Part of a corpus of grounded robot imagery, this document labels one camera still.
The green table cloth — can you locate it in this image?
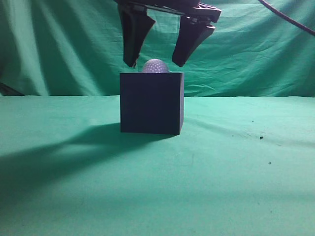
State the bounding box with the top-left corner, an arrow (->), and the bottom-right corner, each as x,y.
0,96 -> 315,236

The black cable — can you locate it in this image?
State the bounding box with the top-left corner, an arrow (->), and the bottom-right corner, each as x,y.
257,0 -> 315,35

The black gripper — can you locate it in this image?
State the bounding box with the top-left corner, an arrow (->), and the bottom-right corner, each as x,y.
115,0 -> 221,67

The dark blue cube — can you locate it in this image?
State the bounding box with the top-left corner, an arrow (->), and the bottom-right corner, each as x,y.
120,72 -> 185,135

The white dimpled ball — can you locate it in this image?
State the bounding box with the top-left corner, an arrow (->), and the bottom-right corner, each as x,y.
142,59 -> 170,73

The green cloth backdrop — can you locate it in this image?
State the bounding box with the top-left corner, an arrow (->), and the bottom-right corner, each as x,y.
0,0 -> 315,97

